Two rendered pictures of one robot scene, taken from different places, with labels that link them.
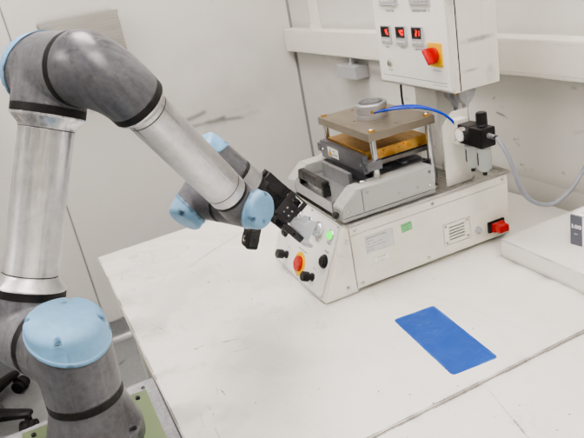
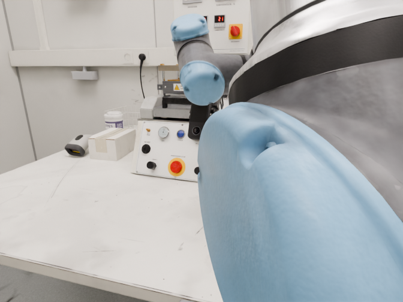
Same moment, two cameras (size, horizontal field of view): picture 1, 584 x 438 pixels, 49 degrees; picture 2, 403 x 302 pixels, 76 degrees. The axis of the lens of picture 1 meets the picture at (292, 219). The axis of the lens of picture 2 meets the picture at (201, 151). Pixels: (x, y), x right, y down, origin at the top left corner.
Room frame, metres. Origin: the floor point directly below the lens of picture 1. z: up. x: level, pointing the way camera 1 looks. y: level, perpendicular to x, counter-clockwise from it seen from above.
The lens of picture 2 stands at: (0.92, 0.59, 1.10)
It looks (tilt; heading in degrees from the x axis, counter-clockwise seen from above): 18 degrees down; 306
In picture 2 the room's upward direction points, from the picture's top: straight up
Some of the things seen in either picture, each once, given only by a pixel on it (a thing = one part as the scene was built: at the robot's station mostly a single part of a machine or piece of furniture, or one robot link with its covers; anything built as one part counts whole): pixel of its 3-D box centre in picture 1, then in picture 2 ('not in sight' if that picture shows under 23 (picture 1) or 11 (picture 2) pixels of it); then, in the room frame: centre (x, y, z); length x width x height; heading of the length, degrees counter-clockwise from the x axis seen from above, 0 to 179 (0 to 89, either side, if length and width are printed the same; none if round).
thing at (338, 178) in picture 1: (363, 173); (197, 103); (1.53, -0.20, 0.97); 0.30 x 0.22 x 0.08; 109
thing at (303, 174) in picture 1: (313, 182); (183, 102); (1.48, -0.07, 0.99); 0.15 x 0.02 x 0.04; 19
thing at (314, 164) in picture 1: (332, 166); (161, 104); (1.65, -0.13, 0.96); 0.25 x 0.05 x 0.07; 109
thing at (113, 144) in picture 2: not in sight; (114, 142); (1.85, -0.04, 0.80); 0.19 x 0.13 x 0.09; 111
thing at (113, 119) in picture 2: not in sight; (114, 127); (1.99, -0.15, 0.82); 0.09 x 0.09 x 0.15
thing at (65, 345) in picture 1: (69, 350); not in sight; (0.84, 0.37, 1.02); 0.13 x 0.12 x 0.14; 48
